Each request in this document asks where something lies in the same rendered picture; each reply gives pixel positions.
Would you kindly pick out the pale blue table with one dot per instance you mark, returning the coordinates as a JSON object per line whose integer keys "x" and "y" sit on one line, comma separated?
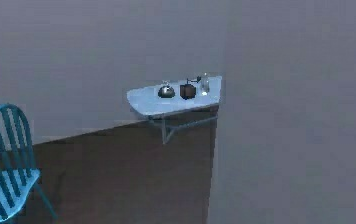
{"x": 152, "y": 101}

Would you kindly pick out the dark brown coffee grinder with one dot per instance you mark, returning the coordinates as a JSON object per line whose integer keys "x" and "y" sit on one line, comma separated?
{"x": 187, "y": 91}

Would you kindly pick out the clear glass cup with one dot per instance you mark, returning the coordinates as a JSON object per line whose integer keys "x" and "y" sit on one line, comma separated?
{"x": 205, "y": 85}

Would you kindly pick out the blue slatted chair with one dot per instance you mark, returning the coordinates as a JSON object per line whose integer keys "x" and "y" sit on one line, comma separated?
{"x": 6, "y": 186}

